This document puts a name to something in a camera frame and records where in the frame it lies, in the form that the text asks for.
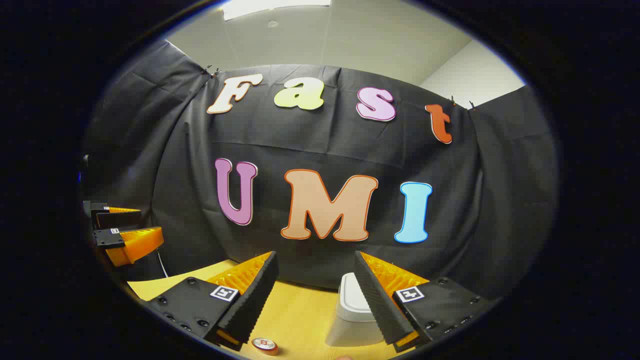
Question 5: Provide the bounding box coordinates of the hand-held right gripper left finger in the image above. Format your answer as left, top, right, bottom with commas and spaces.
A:
145, 251, 280, 351

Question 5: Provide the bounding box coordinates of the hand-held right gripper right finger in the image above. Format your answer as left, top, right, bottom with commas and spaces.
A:
354, 251, 501, 353

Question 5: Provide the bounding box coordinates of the white desktop garbage bin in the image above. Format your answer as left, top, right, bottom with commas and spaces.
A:
325, 272, 386, 347

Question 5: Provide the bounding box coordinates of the red pop can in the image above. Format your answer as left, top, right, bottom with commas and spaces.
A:
251, 337, 279, 356

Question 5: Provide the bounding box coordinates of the wooden desktop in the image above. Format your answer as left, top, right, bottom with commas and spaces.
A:
127, 259, 416, 360

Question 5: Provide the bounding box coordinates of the black backdrop cloth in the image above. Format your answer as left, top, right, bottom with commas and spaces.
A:
82, 40, 558, 306

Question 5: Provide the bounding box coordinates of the ceiling light panel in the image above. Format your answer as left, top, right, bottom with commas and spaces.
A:
222, 0, 332, 22

